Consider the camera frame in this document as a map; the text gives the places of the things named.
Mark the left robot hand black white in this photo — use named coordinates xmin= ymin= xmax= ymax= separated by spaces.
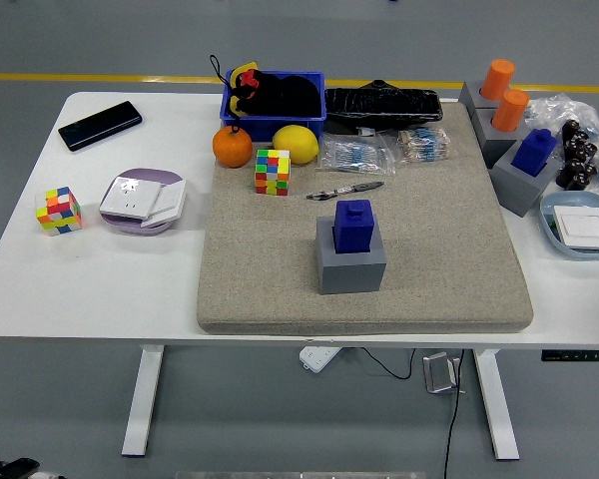
xmin=0 ymin=456 xmax=56 ymax=479

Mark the blue square seal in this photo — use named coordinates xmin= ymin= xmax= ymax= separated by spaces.
xmin=332 ymin=199 xmax=378 ymax=254
xmin=510 ymin=128 xmax=559 ymax=177

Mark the grey square seal holder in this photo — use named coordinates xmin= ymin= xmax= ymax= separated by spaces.
xmin=315 ymin=215 xmax=386 ymax=295
xmin=489 ymin=144 xmax=565 ymax=219

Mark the grey round-hole seal holder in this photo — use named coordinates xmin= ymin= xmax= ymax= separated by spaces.
xmin=458 ymin=79 xmax=500 ymax=114
xmin=471 ymin=107 xmax=530 ymax=169

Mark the orange cylinder seal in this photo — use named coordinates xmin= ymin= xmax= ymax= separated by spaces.
xmin=480 ymin=58 xmax=516 ymax=101
xmin=491 ymin=89 xmax=531 ymax=134

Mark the white table leg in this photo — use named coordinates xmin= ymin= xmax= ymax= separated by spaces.
xmin=121 ymin=343 xmax=166 ymax=458
xmin=472 ymin=347 xmax=521 ymax=462

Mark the twisted colourful puzzle cube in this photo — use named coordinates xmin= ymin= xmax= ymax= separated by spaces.
xmin=35 ymin=186 xmax=84 ymax=238

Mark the grey-brown fabric mat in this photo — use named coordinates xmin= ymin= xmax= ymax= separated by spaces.
xmin=197 ymin=102 xmax=535 ymax=336

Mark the purple plate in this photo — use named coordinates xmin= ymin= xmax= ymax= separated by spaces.
xmin=99 ymin=167 xmax=188 ymax=237

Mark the white power strip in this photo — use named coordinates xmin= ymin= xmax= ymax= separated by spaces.
xmin=299 ymin=345 xmax=341 ymax=373

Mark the black smartphone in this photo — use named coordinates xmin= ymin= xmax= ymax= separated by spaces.
xmin=58 ymin=100 xmax=145 ymax=153

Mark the orange fruit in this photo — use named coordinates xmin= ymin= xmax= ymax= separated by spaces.
xmin=212 ymin=125 xmax=256 ymax=169

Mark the aligned colourful puzzle cube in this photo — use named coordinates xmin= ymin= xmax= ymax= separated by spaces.
xmin=255 ymin=148 xmax=293 ymax=197

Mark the blue plastic bin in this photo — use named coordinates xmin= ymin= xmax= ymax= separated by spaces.
xmin=220 ymin=70 xmax=327 ymax=145

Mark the yellow lemon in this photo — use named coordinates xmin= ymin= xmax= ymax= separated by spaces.
xmin=272 ymin=124 xmax=321 ymax=166

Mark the black silver pen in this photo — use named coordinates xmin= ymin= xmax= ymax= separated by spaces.
xmin=305 ymin=181 xmax=386 ymax=202

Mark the yellow black red gadget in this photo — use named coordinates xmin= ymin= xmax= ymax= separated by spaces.
xmin=228 ymin=60 xmax=261 ymax=116

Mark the clear bag of resistors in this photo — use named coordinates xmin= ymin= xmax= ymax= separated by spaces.
xmin=383 ymin=125 xmax=453 ymax=166
xmin=316 ymin=134 xmax=398 ymax=177

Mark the black wrapped keyboard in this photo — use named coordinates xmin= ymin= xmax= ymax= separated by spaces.
xmin=323 ymin=78 xmax=444 ymax=135

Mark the black table control panel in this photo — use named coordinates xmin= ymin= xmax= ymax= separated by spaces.
xmin=540 ymin=349 xmax=599 ymax=362

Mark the light blue plate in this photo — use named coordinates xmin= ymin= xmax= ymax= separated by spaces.
xmin=538 ymin=192 xmax=599 ymax=260

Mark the pile of dark brown caps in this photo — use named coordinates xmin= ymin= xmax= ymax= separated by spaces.
xmin=555 ymin=119 xmax=599 ymax=193

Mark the crumpled clear plastic bag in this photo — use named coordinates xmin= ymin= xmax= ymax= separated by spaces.
xmin=523 ymin=92 xmax=599 ymax=201

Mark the white wall socket panel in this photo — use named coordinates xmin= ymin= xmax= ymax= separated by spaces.
xmin=99 ymin=176 xmax=167 ymax=223

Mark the white wall switch panel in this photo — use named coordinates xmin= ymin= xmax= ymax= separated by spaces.
xmin=140 ymin=179 xmax=188 ymax=230
xmin=552 ymin=206 xmax=599 ymax=250

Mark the black power cable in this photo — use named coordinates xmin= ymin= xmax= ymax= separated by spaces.
xmin=441 ymin=348 xmax=466 ymax=479
xmin=361 ymin=347 xmax=418 ymax=380

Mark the silver metal bracket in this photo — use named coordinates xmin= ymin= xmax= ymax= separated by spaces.
xmin=422 ymin=351 xmax=466 ymax=396

